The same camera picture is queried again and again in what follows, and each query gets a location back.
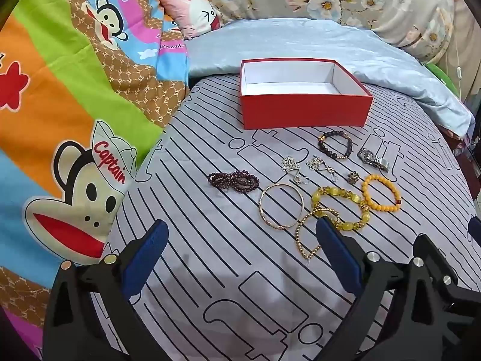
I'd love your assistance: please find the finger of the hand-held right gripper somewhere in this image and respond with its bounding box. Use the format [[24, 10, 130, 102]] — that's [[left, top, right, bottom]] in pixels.
[[468, 215, 481, 242], [372, 233, 481, 361]]

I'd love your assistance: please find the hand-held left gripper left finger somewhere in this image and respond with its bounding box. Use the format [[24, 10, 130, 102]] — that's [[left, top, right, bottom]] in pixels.
[[42, 219, 170, 361]]

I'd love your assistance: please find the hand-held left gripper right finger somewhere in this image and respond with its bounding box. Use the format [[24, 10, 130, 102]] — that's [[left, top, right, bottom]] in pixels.
[[315, 216, 412, 361]]

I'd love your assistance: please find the gold bead bracelet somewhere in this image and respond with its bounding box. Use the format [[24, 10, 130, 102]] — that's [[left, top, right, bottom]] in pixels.
[[295, 207, 341, 262]]

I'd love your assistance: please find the yellow glass bead bracelet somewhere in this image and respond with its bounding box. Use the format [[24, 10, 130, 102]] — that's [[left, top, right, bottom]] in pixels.
[[311, 186, 373, 232]]

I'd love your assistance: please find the orange bead bracelet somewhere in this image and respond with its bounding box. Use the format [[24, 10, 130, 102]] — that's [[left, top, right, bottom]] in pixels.
[[360, 173, 402, 213]]

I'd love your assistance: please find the gold bangle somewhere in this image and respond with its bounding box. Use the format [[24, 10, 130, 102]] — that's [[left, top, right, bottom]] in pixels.
[[260, 183, 305, 230]]

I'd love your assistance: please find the silver wristwatch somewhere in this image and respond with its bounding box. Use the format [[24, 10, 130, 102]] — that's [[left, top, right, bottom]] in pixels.
[[357, 147, 392, 173]]

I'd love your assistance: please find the dark brown bead bracelet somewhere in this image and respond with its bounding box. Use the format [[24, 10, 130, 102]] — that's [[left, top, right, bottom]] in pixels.
[[317, 130, 354, 161]]

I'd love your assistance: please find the purple bead bracelet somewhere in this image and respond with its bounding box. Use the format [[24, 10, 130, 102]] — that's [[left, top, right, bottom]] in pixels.
[[208, 170, 261, 195]]

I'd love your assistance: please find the red cardboard box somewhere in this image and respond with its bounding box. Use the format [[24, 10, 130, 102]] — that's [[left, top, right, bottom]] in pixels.
[[239, 58, 374, 131]]

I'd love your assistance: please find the grey striped bedsheet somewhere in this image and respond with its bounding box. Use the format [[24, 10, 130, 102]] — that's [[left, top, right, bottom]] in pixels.
[[88, 72, 481, 361]]

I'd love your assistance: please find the silver earring right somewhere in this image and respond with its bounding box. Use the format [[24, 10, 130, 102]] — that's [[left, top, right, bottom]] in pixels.
[[306, 156, 339, 181]]

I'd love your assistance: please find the silver earring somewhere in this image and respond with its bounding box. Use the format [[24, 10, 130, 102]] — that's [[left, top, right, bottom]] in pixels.
[[306, 156, 339, 181], [280, 156, 311, 186]]

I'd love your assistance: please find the silver earring left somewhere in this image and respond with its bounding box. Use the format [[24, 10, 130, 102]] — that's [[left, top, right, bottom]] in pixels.
[[280, 156, 311, 186]]

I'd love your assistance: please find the green plastic object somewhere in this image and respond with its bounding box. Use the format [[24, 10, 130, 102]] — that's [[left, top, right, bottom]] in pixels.
[[426, 62, 460, 96]]

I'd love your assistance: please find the colourful cartoon monkey blanket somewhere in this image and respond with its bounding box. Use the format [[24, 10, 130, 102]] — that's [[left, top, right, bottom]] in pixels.
[[0, 0, 190, 358]]

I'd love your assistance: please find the beige curtain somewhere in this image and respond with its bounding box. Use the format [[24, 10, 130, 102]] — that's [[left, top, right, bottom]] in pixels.
[[445, 0, 481, 102]]

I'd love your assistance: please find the light blue quilt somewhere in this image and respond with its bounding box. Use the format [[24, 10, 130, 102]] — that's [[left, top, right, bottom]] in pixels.
[[186, 17, 473, 138]]

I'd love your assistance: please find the pink rabbit pillow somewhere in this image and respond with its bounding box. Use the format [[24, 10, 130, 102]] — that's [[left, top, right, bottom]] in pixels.
[[158, 0, 223, 41]]

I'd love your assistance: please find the white cable with switch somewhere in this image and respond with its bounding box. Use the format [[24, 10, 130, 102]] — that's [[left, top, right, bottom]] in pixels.
[[451, 4, 464, 100]]

